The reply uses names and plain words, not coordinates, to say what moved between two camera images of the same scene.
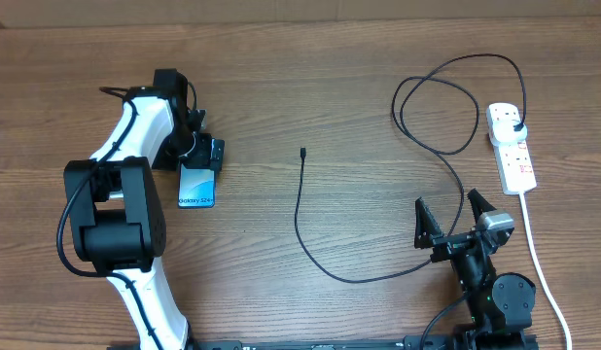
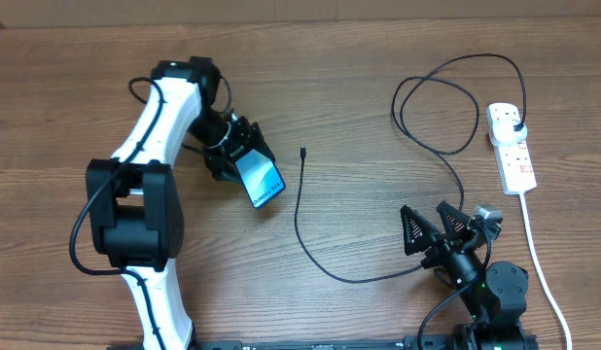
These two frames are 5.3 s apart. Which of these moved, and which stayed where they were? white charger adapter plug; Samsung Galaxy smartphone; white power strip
Moved: Samsung Galaxy smartphone
Stayed: white power strip; white charger adapter plug
